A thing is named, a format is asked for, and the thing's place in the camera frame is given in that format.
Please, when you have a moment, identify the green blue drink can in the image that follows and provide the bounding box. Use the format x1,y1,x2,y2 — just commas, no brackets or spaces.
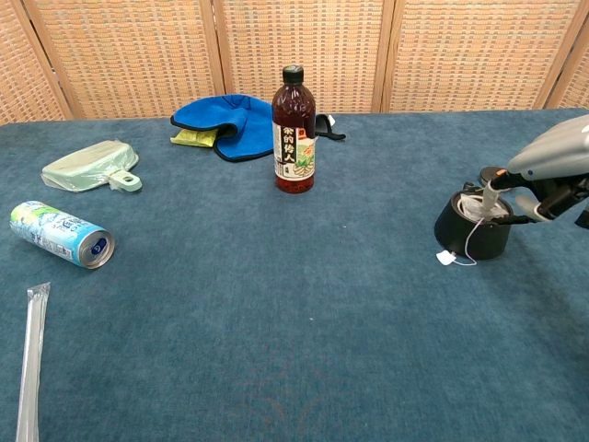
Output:
8,200,115,271

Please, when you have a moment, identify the dark tea bottle with label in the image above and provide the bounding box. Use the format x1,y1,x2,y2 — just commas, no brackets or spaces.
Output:
271,64,318,194

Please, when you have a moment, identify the blue carpet table mat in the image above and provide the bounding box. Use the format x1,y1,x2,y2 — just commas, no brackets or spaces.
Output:
0,108,589,442

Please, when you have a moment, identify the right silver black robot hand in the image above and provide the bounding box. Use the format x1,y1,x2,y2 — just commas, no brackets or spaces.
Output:
480,114,589,222

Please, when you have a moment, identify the clear wrapped straw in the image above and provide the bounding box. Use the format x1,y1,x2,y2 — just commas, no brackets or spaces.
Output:
16,282,52,442

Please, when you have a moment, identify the yellow packet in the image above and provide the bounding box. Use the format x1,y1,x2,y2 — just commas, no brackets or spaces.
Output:
169,128,218,149

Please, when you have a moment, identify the wicker folding screen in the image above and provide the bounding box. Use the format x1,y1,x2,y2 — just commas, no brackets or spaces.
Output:
0,0,589,125

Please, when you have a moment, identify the light green dustpan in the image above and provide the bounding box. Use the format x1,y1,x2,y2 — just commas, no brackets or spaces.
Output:
40,139,144,193

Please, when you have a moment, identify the black cup with lid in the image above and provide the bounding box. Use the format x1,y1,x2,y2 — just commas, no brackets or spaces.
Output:
433,181,530,262

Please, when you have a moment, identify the blue cloth with black trim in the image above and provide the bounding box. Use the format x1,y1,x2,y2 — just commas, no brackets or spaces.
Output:
169,94,346,163

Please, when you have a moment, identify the white tea bag with string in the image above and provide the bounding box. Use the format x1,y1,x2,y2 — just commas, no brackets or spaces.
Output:
435,192,510,267

